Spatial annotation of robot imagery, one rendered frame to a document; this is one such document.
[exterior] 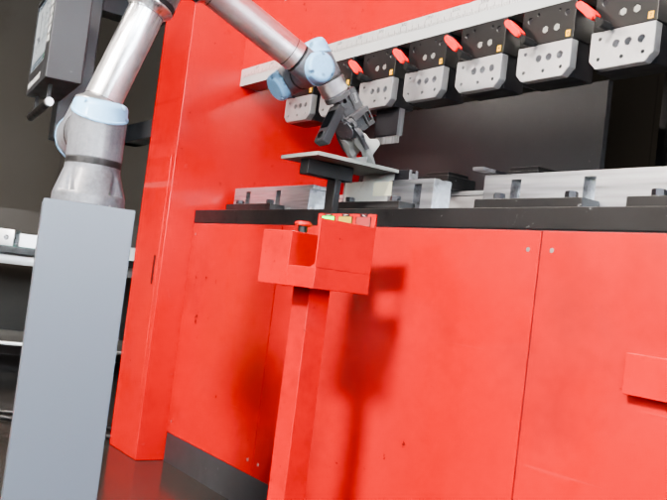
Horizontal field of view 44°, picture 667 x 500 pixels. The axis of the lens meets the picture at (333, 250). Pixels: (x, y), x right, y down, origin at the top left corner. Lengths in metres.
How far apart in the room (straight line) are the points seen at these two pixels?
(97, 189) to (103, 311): 0.25
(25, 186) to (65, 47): 2.64
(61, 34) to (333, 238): 1.52
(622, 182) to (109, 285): 1.04
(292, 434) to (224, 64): 1.59
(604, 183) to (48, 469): 1.25
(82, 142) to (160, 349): 1.28
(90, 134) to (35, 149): 3.78
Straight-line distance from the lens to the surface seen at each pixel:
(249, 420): 2.49
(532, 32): 1.97
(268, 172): 3.10
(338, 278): 1.78
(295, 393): 1.84
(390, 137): 2.32
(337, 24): 2.61
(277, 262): 1.84
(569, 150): 2.53
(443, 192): 2.12
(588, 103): 2.53
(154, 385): 2.95
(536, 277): 1.67
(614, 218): 1.57
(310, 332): 1.84
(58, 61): 2.99
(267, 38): 1.99
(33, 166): 5.57
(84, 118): 1.81
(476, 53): 2.08
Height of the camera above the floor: 0.67
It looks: 2 degrees up
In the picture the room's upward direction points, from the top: 7 degrees clockwise
